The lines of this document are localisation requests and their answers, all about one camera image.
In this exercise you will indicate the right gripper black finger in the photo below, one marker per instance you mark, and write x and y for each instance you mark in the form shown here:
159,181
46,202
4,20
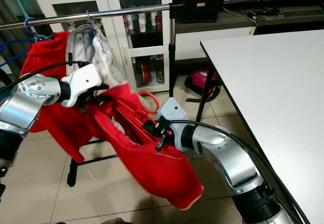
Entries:
149,126

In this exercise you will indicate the red plastic hanger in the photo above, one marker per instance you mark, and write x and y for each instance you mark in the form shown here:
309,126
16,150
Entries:
159,101

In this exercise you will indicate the red top with plaid lining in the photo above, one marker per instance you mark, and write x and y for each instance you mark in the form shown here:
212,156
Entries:
152,168

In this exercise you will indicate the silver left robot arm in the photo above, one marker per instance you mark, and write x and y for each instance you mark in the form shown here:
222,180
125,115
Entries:
30,97

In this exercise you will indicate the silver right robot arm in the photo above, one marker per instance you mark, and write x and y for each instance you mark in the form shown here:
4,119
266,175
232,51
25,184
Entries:
233,158

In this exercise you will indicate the purple plastic hanger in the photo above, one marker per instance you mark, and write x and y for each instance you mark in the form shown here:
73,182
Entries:
89,20
26,26

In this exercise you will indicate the white jacket grey lining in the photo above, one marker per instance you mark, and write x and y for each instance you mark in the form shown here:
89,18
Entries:
86,46

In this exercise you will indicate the pink vacuum cleaner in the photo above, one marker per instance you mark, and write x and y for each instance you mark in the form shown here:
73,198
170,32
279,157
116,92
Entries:
202,78

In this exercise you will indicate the plain red shirt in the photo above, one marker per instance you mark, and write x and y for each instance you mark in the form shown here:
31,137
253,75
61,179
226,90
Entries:
45,57

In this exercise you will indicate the teal shaggy rug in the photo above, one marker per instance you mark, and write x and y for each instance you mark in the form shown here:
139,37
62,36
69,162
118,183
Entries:
4,95

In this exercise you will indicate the dark-topped white TV stand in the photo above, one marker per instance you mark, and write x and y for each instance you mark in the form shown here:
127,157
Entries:
212,44

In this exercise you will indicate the grey brown curtain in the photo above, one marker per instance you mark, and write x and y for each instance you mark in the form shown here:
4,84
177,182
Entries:
12,21

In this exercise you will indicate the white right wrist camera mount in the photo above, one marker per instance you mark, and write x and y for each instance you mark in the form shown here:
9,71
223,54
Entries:
171,111

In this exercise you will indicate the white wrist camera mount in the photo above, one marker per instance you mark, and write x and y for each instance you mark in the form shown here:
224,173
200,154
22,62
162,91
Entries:
83,82
171,111

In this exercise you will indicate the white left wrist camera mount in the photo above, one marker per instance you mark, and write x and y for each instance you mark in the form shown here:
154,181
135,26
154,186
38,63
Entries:
83,82

